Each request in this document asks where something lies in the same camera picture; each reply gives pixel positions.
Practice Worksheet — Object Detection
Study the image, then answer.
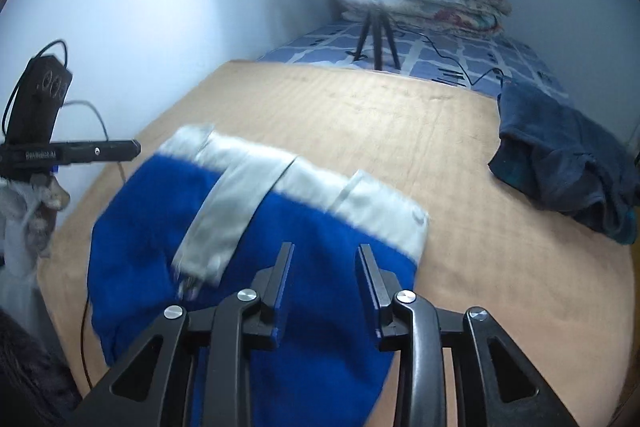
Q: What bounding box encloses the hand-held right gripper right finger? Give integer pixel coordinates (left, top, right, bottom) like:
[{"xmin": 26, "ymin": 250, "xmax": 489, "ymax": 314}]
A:
[{"xmin": 356, "ymin": 244, "xmax": 578, "ymax": 427}]

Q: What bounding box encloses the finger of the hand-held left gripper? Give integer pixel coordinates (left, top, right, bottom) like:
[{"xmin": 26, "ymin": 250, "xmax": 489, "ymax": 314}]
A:
[{"xmin": 55, "ymin": 139, "xmax": 142, "ymax": 166}]

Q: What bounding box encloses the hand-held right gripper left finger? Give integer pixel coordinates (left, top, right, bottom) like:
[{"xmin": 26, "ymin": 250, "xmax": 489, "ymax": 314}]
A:
[{"xmin": 70, "ymin": 242, "xmax": 296, "ymax": 427}]

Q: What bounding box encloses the white and blue jacket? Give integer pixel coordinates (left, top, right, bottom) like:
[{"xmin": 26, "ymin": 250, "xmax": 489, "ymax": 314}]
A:
[{"xmin": 86, "ymin": 123, "xmax": 431, "ymax": 427}]

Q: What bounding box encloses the person's left hand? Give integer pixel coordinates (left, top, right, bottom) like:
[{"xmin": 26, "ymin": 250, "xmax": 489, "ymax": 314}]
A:
[{"xmin": 0, "ymin": 174, "xmax": 70, "ymax": 280}]

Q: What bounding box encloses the dark cloth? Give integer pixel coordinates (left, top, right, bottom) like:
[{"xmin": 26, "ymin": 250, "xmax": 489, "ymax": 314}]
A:
[{"xmin": 0, "ymin": 307, "xmax": 83, "ymax": 427}]

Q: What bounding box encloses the dark blue garment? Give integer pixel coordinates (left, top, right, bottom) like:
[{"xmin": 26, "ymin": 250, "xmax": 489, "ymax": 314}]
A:
[{"xmin": 487, "ymin": 82, "xmax": 640, "ymax": 248}]

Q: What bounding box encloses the blue checked bedsheet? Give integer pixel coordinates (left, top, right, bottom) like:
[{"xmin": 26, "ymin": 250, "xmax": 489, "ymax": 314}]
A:
[{"xmin": 255, "ymin": 19, "xmax": 572, "ymax": 101}]

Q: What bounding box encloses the black tripod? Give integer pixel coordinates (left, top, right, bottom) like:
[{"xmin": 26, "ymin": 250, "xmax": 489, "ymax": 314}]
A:
[{"xmin": 350, "ymin": 0, "xmax": 402, "ymax": 71}]

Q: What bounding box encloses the folded floral quilt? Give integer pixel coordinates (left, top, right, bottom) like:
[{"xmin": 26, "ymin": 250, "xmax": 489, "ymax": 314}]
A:
[{"xmin": 340, "ymin": 0, "xmax": 514, "ymax": 36}]

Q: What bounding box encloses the black ring light cable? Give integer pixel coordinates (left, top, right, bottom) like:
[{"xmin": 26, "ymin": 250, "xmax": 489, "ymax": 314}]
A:
[{"xmin": 399, "ymin": 28, "xmax": 507, "ymax": 91}]

